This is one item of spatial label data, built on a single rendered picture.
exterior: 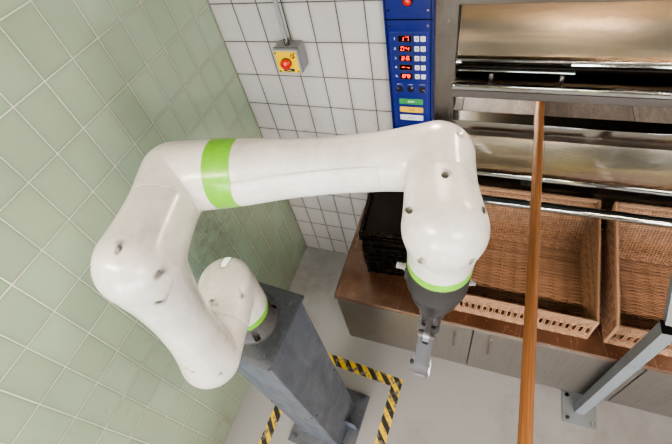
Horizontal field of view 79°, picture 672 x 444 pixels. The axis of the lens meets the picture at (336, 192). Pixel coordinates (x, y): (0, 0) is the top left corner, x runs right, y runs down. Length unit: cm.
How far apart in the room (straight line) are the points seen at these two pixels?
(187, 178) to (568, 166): 147
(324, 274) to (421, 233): 216
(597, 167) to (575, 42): 55
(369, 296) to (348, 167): 132
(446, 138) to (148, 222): 43
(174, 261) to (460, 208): 39
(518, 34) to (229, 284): 111
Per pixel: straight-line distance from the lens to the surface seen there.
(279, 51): 159
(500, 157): 177
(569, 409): 240
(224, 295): 99
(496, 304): 172
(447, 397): 232
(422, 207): 50
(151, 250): 60
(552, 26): 146
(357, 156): 59
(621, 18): 148
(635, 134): 173
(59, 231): 131
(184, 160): 67
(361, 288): 189
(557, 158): 178
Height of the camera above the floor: 224
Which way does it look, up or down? 48 degrees down
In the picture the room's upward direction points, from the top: 14 degrees counter-clockwise
